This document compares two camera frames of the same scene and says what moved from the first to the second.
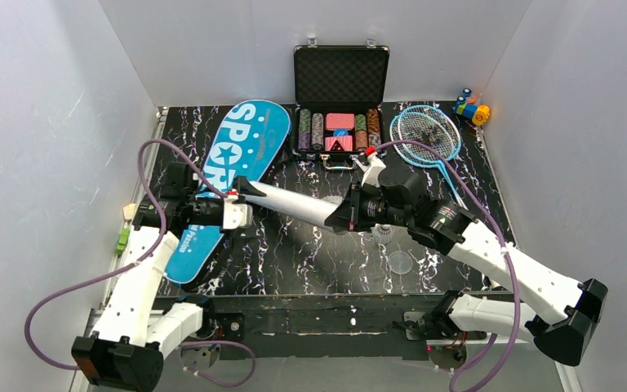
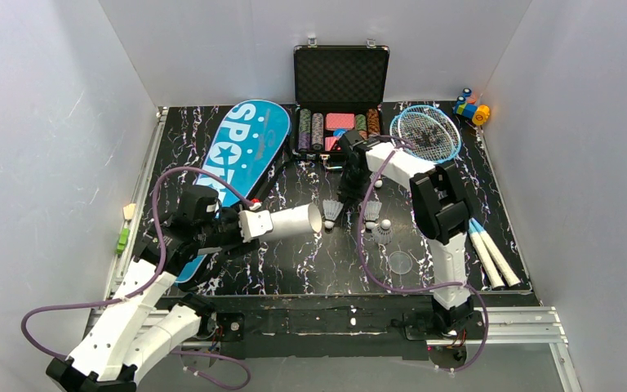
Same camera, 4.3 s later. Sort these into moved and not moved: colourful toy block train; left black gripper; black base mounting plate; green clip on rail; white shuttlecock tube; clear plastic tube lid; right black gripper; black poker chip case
Moved: white shuttlecock tube; left black gripper; right black gripper
Not moved: black poker chip case; colourful toy block train; clear plastic tube lid; black base mounting plate; green clip on rail
